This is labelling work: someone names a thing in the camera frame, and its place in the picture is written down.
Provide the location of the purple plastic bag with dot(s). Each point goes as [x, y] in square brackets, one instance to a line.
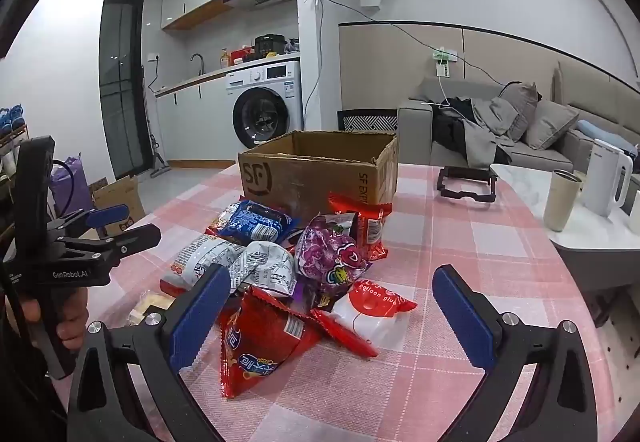
[67, 189]

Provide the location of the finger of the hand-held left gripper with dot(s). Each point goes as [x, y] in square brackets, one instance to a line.
[107, 215]
[130, 239]

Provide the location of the white kitchen counter cabinet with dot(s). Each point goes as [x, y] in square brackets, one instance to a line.
[195, 121]

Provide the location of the white washing machine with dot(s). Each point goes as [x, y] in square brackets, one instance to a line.
[270, 106]

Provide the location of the grey sofa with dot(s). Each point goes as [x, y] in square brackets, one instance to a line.
[590, 86]

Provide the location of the blue shoes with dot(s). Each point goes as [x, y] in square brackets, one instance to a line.
[10, 119]

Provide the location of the person's left hand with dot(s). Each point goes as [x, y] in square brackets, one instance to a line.
[72, 317]

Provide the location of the red triangular snack packet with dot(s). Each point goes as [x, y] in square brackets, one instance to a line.
[260, 342]

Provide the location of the black kitchen faucet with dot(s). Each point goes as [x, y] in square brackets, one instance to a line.
[199, 61]

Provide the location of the white bag with red circle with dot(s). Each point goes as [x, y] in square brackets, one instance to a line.
[375, 317]

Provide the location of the red snack packet white label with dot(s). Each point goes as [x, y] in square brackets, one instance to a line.
[372, 222]

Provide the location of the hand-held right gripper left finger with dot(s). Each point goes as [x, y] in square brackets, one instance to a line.
[200, 317]

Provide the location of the black glass door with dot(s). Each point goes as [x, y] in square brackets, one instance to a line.
[122, 86]

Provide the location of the white marble coffee table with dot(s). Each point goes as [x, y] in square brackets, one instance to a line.
[595, 234]

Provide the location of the upright mop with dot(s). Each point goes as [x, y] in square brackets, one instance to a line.
[155, 156]

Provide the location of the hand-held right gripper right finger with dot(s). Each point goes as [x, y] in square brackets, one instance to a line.
[465, 317]

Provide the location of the red box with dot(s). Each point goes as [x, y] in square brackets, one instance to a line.
[242, 55]

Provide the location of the purple candy bag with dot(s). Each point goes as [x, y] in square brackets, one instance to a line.
[330, 254]

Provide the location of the dark clothes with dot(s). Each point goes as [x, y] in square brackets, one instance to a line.
[450, 121]

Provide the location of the cardboard box on floor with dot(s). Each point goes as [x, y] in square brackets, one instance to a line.
[120, 202]

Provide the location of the black plastic frame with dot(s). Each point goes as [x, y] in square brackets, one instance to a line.
[467, 202]

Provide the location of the beige tumbler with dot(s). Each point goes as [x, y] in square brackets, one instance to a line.
[560, 204]

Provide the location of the grey coat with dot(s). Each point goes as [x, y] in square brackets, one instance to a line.
[487, 129]

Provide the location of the white noodle snack packet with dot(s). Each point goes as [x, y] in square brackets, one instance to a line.
[200, 259]

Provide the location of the green wall socket charger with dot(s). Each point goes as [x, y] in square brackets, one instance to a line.
[442, 61]

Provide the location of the blue cookie packet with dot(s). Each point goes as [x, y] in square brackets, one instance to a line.
[257, 222]

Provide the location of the purple foil snack packet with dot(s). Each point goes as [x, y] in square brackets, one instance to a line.
[301, 297]

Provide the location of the brown cardboard box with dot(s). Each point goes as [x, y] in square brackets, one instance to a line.
[295, 182]

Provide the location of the pale yellow wrapped snack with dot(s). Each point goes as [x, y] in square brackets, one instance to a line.
[147, 304]

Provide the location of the grey square pillow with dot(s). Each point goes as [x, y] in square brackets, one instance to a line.
[522, 106]
[550, 124]

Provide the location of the black white patterned stool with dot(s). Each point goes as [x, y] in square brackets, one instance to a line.
[370, 121]

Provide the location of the yellow bottle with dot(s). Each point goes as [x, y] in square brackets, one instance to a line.
[224, 59]

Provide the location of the pink checked tablecloth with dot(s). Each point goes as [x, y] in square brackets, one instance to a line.
[450, 242]

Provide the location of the white electric kettle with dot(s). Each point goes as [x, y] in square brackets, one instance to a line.
[602, 177]

